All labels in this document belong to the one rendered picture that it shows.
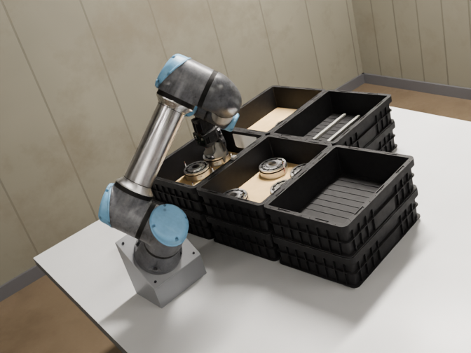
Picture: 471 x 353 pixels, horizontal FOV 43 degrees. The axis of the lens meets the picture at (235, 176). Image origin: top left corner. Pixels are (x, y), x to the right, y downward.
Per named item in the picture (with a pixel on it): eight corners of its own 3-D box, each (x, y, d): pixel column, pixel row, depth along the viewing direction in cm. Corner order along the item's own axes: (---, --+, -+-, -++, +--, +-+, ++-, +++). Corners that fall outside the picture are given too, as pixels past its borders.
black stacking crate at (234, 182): (269, 237, 186) (261, 207, 181) (204, 218, 206) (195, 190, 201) (339, 174, 209) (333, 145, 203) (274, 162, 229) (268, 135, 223)
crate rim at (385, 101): (335, 150, 204) (334, 143, 203) (268, 139, 224) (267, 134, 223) (393, 99, 227) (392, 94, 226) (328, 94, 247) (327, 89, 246)
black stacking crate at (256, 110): (274, 161, 229) (268, 134, 224) (219, 150, 249) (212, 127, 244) (331, 115, 252) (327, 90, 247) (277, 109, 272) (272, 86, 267)
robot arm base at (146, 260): (151, 284, 184) (157, 272, 175) (124, 245, 187) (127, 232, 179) (190, 258, 191) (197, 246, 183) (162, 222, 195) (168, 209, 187)
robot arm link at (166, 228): (173, 264, 178) (182, 246, 167) (132, 245, 177) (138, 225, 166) (188, 232, 185) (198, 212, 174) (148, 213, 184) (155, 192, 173)
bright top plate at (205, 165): (195, 160, 236) (194, 159, 236) (214, 163, 230) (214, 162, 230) (179, 174, 230) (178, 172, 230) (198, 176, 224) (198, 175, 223)
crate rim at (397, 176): (346, 235, 161) (345, 227, 160) (263, 213, 181) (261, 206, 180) (416, 162, 184) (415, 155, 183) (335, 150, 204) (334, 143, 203)
